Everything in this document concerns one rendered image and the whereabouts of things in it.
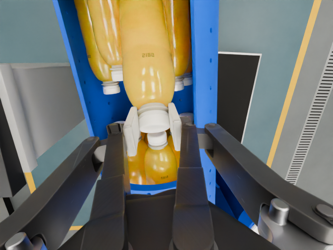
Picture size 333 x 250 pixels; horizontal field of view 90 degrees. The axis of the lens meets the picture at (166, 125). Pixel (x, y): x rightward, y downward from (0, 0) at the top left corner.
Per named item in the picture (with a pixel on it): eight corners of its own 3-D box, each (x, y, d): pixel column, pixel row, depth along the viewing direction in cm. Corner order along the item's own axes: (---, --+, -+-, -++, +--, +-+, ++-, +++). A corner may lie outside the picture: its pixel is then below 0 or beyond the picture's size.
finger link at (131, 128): (136, 156, 15) (128, 157, 15) (140, 128, 22) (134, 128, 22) (131, 126, 14) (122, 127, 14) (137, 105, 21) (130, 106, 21)
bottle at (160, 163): (149, 202, 43) (138, 137, 37) (175, 195, 45) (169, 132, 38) (154, 226, 37) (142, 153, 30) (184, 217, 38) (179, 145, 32)
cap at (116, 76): (119, 70, 30) (121, 80, 31) (134, 68, 33) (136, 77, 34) (106, 71, 33) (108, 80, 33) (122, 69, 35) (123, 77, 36)
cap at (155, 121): (167, 117, 24) (168, 130, 23) (139, 120, 23) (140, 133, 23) (169, 106, 20) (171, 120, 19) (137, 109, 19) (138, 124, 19)
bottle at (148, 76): (162, 26, 31) (176, 121, 25) (123, 27, 30) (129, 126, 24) (164, -17, 24) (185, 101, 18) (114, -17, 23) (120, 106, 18)
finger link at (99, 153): (124, 160, 14) (87, 165, 13) (131, 135, 18) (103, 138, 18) (121, 144, 13) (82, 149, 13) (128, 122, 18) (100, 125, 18)
